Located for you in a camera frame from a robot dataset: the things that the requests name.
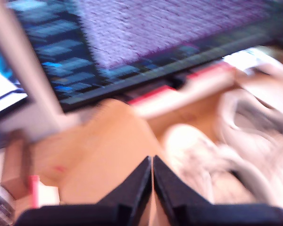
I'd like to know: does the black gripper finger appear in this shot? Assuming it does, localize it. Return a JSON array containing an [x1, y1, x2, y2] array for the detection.
[[153, 155, 212, 226], [98, 155, 152, 226]]

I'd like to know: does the white lace-up shoe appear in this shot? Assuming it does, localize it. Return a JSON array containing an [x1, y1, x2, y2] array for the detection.
[[216, 88, 283, 208], [162, 123, 258, 204]]

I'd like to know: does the red shoebox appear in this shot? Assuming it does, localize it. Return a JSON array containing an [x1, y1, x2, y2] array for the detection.
[[1, 62, 283, 212]]

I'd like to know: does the tan packing paper sheet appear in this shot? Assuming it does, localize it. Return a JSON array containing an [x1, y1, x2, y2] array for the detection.
[[25, 98, 166, 205]]

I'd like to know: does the grey keyboard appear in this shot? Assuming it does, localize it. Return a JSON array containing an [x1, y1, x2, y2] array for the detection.
[[0, 188, 16, 226]]

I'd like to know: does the white tissue paper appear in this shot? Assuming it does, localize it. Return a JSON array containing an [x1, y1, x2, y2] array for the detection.
[[223, 46, 283, 78]]

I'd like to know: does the narrow black computer monitor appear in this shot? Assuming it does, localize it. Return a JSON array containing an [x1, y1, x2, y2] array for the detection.
[[0, 28, 30, 123]]

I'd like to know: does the wide black computer monitor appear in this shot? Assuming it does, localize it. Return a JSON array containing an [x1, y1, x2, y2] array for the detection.
[[7, 0, 283, 113]]

